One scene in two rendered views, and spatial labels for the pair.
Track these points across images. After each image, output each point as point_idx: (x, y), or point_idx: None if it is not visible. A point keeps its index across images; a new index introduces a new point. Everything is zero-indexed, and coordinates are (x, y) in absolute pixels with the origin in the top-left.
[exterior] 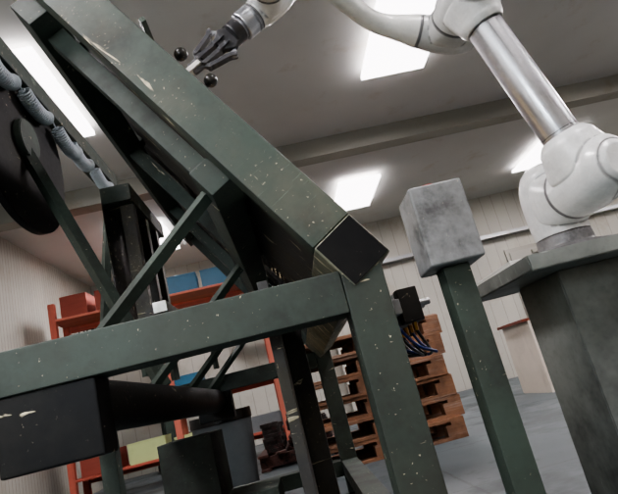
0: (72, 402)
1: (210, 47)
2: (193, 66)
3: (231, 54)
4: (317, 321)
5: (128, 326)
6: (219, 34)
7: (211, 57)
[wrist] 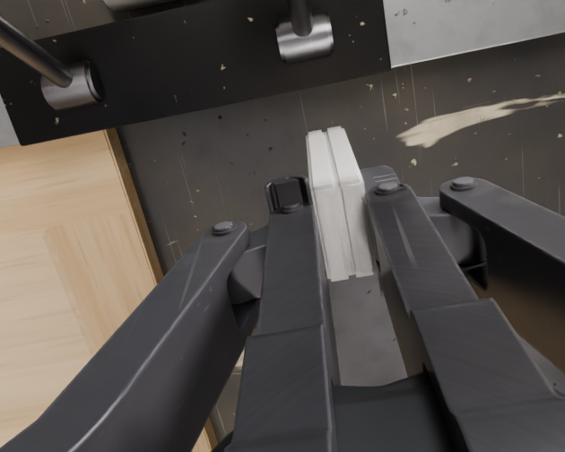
0: None
1: (410, 283)
2: (320, 161)
3: (33, 438)
4: None
5: None
6: None
7: (273, 257)
